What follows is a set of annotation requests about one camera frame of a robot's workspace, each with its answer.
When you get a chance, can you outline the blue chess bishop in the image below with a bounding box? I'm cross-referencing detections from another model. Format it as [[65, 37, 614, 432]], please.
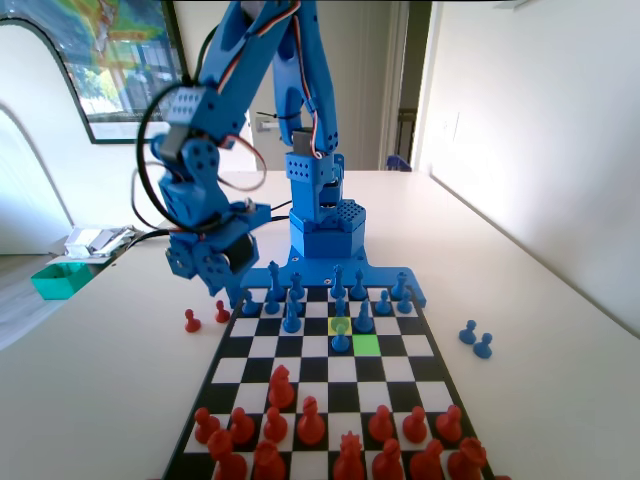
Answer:
[[332, 295, 350, 334]]

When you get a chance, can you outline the blue chess queen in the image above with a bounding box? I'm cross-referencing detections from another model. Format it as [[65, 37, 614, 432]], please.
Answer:
[[265, 259, 283, 301]]

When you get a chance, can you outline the group of blue chess pieces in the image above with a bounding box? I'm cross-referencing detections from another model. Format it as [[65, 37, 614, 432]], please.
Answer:
[[230, 249, 429, 309]]

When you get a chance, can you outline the red chess knight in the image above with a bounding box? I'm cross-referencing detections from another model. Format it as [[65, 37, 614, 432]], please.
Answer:
[[268, 364, 296, 411], [408, 438, 446, 480]]

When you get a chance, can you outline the red chess rook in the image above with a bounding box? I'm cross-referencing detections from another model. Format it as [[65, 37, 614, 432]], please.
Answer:
[[446, 435, 488, 480], [206, 428, 249, 480]]

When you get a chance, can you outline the red chess queen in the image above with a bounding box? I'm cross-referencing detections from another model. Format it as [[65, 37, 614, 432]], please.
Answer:
[[331, 431, 367, 480]]

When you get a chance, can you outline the black and white chessboard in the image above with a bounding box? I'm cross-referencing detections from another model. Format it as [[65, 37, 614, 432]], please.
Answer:
[[160, 284, 496, 480]]

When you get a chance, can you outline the blue pawn on green square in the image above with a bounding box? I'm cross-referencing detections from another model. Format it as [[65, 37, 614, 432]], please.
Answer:
[[353, 298, 375, 335]]

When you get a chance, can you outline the green plastic box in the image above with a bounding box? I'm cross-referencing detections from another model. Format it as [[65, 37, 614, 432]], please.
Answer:
[[30, 262, 94, 301]]

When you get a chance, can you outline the white arched panel dark rim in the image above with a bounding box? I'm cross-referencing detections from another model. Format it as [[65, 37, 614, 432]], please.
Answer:
[[0, 16, 97, 256]]

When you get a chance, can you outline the black framed poster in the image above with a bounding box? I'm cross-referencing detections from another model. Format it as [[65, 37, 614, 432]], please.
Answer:
[[0, 0, 205, 146]]

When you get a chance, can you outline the black power cable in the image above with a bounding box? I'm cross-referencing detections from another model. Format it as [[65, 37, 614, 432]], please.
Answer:
[[117, 198, 295, 251]]

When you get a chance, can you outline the black camera cable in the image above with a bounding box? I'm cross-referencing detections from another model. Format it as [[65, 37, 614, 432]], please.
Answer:
[[130, 29, 224, 234]]

